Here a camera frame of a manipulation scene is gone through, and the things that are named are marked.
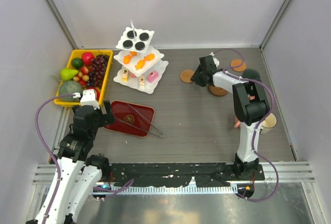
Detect yellow plastic fruit bin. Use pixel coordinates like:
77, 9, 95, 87
54, 50, 113, 108

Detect white three-tier serving stand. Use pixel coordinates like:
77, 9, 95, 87
113, 22, 169, 94

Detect black round cookie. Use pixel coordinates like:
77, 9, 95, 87
127, 30, 137, 39
135, 41, 145, 51
123, 40, 133, 49
139, 32, 149, 41

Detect pink mug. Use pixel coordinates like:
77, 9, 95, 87
234, 116, 240, 128

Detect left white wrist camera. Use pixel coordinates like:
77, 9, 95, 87
72, 89, 100, 110

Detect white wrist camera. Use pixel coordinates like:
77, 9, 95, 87
72, 89, 100, 110
210, 52, 220, 67

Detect dark purple grape bunch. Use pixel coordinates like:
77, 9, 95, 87
87, 54, 109, 88

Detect red apple at front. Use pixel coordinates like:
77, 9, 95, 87
87, 87, 100, 101

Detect purple cable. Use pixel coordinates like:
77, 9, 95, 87
212, 49, 280, 203
35, 93, 135, 224

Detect red apple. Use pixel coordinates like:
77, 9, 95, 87
87, 87, 100, 101
81, 52, 95, 66

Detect green lime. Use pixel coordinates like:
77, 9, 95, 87
71, 57, 84, 70

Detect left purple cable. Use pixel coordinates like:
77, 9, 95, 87
35, 93, 135, 224

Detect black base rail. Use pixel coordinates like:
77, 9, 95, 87
111, 162, 265, 188

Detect cream cup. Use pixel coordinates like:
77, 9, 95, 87
260, 113, 277, 134

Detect pink cake with cherry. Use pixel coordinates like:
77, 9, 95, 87
147, 70, 159, 83

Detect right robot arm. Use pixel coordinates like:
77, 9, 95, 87
191, 55, 270, 180

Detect red lacquer snack tray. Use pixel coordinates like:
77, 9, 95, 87
105, 100, 155, 138

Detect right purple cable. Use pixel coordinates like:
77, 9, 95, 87
212, 49, 280, 203

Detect green melon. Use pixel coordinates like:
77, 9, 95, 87
58, 81, 83, 102

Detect light wooden coaster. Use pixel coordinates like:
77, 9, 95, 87
230, 59, 247, 72
180, 69, 194, 83

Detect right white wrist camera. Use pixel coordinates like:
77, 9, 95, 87
210, 52, 220, 67

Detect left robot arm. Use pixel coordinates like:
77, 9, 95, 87
28, 100, 114, 223

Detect small red cherry cluster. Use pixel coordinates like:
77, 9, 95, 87
72, 66, 89, 87

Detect cream cake with chocolate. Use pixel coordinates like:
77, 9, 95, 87
139, 75, 145, 88

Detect dark green mug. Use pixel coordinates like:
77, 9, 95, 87
242, 68, 261, 80

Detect stack of wooden coasters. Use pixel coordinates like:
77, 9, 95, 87
208, 85, 228, 97

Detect metal tweezers tongs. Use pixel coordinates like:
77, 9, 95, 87
114, 102, 165, 138

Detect red apple at back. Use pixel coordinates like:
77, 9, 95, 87
81, 52, 95, 66

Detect green pear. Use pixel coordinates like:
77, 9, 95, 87
60, 68, 79, 81

